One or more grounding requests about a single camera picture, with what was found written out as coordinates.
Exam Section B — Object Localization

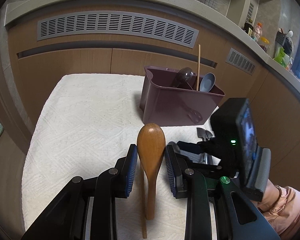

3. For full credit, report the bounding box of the metal spoon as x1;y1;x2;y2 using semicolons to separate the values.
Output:
196;127;215;165

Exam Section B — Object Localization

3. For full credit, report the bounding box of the brown wooden spoon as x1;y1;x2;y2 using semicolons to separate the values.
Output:
137;123;166;220

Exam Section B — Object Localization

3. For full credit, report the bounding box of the blue-grey plastic spoon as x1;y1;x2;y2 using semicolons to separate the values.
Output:
199;73;216;93

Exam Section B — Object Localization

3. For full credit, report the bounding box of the black ladle spoon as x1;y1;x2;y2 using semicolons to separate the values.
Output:
172;67;193;88

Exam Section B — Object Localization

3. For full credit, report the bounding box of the wooden chopstick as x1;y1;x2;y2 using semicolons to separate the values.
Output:
196;44;201;91

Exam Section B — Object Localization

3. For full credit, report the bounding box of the person pink sleeve forearm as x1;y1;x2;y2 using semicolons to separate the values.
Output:
254;180;300;239

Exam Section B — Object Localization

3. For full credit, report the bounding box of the purple plastic utensil caddy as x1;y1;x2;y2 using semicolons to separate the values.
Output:
140;66;225;127

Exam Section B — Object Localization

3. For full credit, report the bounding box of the small grey vent grille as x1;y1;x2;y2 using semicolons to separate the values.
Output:
225;48;256;75

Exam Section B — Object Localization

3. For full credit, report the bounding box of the green plastic item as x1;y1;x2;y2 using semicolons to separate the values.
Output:
274;47;290;68

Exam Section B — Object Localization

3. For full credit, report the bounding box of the condiment bottle orange cap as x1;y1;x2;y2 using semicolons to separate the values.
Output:
251;22;262;42

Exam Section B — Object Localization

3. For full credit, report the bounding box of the dark soy sauce bottle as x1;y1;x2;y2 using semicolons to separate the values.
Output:
243;19;254;36

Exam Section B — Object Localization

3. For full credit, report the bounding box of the long grey vent grille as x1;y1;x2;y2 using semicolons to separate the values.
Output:
37;10;199;48

